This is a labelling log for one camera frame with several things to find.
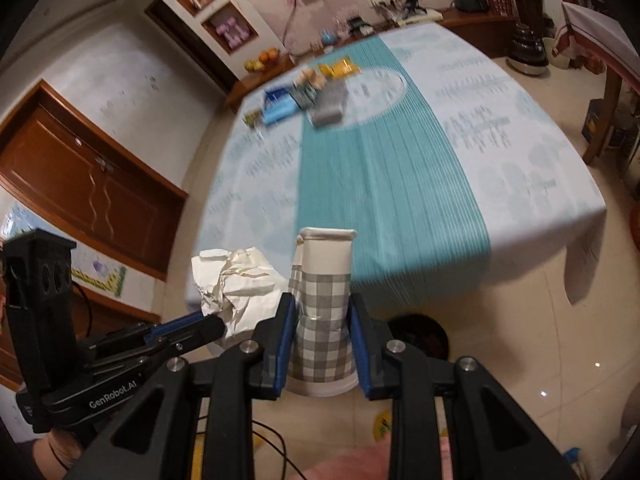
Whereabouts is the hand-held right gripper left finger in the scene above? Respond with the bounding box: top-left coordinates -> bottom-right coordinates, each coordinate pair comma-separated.
65,292 -> 298,480

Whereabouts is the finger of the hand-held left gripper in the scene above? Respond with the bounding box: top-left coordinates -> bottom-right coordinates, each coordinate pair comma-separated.
142,310 -> 222,335
150,316 -> 227,357

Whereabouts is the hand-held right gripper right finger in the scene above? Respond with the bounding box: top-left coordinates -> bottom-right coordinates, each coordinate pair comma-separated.
348,292 -> 576,480

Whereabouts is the black trash bin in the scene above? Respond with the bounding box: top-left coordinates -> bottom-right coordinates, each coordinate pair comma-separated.
385,314 -> 451,361

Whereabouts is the white paper bag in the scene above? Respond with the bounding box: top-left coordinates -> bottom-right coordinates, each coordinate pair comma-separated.
191,246 -> 283,341

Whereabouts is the checkered paper cup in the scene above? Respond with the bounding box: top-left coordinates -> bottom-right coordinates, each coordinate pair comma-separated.
287,227 -> 360,396

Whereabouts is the blue face mask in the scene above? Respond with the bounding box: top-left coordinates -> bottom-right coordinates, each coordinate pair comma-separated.
261,102 -> 301,126

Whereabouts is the person's left hand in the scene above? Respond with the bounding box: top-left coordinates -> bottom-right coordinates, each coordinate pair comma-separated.
47,432 -> 85,468

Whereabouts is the yellow slipper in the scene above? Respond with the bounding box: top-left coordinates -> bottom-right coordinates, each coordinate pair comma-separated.
372,410 -> 393,443

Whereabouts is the brown wooden door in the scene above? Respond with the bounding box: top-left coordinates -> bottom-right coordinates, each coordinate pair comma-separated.
0,80 -> 188,281

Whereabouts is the tree print tablecloth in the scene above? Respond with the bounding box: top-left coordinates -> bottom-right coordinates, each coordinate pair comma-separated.
185,24 -> 608,311

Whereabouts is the dark blue packet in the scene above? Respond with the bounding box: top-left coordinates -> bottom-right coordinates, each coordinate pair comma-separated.
264,87 -> 296,107

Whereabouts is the wooden side cabinet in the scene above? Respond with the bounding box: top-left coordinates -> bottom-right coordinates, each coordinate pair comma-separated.
225,55 -> 301,113

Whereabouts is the beige packet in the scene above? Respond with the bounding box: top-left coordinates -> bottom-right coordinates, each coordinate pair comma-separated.
296,70 -> 328,92

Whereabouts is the yellow packet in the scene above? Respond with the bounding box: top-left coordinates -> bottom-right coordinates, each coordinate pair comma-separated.
318,59 -> 362,80

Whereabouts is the white set-top box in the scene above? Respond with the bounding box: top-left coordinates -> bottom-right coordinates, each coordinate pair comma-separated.
395,8 -> 445,26

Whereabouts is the dark round cooker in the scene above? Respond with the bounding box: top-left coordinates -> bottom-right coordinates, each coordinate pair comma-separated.
506,22 -> 551,77

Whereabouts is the wooden television stand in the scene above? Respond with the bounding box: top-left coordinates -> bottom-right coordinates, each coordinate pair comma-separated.
300,7 -> 513,58

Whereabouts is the dark wooden bin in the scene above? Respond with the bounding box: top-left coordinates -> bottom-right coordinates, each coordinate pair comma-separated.
512,0 -> 543,23

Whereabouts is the pink covered table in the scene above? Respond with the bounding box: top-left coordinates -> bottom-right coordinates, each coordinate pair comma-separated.
552,2 -> 640,92

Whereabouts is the children's wall sticker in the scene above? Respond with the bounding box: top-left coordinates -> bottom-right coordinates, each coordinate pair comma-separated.
5,205 -> 127,297

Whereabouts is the black cable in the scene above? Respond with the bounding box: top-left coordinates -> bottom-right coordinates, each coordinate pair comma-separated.
197,410 -> 288,480

